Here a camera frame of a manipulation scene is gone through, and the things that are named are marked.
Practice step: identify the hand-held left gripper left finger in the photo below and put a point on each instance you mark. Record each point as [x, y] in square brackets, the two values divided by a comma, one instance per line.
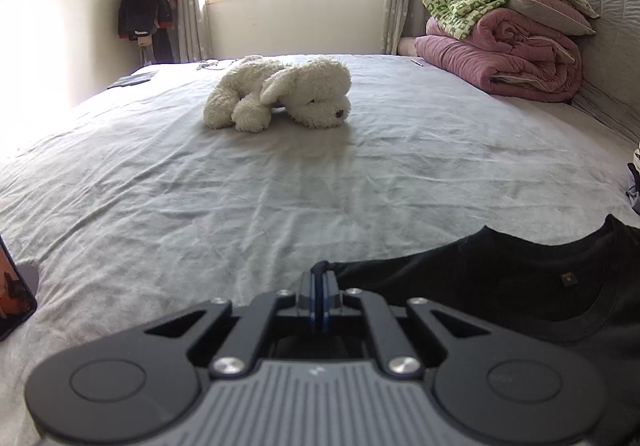
[312, 298]

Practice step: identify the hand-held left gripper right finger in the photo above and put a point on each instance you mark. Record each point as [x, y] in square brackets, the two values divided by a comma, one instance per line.
[327, 298]

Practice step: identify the black t-shirt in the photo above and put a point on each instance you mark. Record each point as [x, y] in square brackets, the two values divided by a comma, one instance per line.
[500, 276]

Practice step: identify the white plush dog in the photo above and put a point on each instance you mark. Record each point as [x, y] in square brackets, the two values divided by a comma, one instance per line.
[300, 90]

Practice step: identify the dark flat tablet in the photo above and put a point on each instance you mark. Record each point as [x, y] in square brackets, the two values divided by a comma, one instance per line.
[132, 80]

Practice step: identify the pink folded quilt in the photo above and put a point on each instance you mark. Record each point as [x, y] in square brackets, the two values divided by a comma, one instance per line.
[500, 55]

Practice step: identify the smartphone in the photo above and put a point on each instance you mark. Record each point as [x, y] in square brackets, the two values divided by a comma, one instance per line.
[12, 296]

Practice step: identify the beige pillow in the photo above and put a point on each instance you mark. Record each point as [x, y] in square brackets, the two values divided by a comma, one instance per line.
[550, 10]

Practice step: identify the grey quilted headboard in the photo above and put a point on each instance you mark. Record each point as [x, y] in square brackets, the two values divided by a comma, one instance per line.
[610, 50]

